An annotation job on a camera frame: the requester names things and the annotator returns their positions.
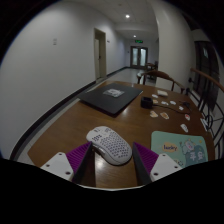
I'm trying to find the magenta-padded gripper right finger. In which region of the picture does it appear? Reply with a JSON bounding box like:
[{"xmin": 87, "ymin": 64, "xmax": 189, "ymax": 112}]
[{"xmin": 132, "ymin": 141, "xmax": 184, "ymax": 187}]

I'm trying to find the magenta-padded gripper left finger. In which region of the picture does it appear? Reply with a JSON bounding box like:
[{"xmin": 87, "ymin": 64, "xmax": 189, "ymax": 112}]
[{"xmin": 39, "ymin": 141, "xmax": 97, "ymax": 186}]

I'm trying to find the white perforated computer mouse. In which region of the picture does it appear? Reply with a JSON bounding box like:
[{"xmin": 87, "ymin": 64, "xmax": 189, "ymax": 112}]
[{"xmin": 85, "ymin": 125, "xmax": 133, "ymax": 166}]

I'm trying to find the teal cartoon-print mouse pad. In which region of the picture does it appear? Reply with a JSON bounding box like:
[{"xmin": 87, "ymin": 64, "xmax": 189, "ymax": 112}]
[{"xmin": 150, "ymin": 130, "xmax": 209, "ymax": 168}]

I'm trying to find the small black box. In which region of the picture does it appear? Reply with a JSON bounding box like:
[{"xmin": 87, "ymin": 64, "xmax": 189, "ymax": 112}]
[{"xmin": 140, "ymin": 96, "xmax": 154, "ymax": 109}]

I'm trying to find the white rectangular card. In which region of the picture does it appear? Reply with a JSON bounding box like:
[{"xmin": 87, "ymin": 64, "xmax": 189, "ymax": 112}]
[{"xmin": 156, "ymin": 89, "xmax": 169, "ymax": 98}]

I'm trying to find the black closed laptop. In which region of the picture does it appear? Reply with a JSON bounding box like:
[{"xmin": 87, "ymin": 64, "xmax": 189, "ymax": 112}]
[{"xmin": 77, "ymin": 82, "xmax": 144, "ymax": 117}]

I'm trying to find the wooden round-back chair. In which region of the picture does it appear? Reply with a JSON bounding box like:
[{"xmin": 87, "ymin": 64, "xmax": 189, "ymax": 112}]
[{"xmin": 136, "ymin": 69, "xmax": 186, "ymax": 95}]

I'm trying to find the wooden-topped black metal railing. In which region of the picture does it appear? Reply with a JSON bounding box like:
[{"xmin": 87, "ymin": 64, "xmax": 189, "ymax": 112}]
[{"xmin": 185, "ymin": 67, "xmax": 224, "ymax": 161}]

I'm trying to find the dark wooden chair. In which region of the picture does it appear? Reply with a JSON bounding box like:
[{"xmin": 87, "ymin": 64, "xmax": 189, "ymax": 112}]
[{"xmin": 144, "ymin": 61, "xmax": 159, "ymax": 81}]

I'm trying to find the dark-framed window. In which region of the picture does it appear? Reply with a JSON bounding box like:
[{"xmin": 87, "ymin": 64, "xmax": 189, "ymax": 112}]
[{"xmin": 193, "ymin": 40, "xmax": 220, "ymax": 112}]

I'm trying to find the glazed double door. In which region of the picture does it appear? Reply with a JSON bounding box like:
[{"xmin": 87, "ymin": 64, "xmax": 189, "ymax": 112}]
[{"xmin": 129, "ymin": 45, "xmax": 149, "ymax": 70}]

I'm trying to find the beige side door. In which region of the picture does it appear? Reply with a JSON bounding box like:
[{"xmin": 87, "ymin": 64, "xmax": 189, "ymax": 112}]
[{"xmin": 93, "ymin": 27, "xmax": 108, "ymax": 81}]

